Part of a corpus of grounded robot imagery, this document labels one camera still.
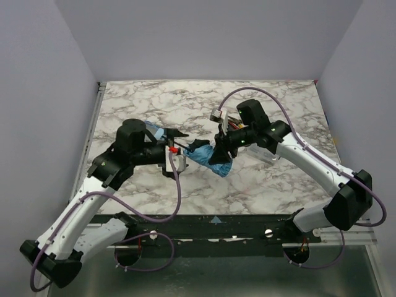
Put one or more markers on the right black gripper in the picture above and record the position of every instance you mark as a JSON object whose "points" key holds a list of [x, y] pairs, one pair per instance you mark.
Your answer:
{"points": [[223, 141]]}

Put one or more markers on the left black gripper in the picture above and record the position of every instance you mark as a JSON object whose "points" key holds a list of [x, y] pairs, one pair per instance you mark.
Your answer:
{"points": [[155, 152]]}

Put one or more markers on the blue umbrella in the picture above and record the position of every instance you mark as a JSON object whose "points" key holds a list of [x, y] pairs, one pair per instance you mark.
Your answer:
{"points": [[200, 151]]}

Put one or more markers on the black umbrella sleeve case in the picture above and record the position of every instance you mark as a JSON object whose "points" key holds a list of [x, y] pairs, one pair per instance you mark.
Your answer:
{"points": [[153, 131]]}

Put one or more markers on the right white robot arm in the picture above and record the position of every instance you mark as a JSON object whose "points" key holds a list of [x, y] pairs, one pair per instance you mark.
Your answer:
{"points": [[348, 191]]}

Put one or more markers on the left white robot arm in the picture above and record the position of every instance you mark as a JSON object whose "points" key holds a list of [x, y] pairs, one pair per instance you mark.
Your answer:
{"points": [[58, 254]]}

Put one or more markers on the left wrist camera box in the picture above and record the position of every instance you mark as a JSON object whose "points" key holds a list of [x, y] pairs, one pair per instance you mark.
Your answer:
{"points": [[175, 158]]}

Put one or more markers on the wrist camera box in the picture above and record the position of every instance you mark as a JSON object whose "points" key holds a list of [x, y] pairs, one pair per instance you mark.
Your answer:
{"points": [[175, 158], [220, 117]]}

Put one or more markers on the red handled pliers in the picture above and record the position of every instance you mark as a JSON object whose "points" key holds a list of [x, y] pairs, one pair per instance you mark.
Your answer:
{"points": [[234, 126]]}

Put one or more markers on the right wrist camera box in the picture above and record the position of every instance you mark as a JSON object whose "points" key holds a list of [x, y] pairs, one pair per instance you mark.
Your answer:
{"points": [[220, 117]]}

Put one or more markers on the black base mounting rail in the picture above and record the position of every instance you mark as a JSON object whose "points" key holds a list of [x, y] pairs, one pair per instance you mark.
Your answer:
{"points": [[211, 236]]}

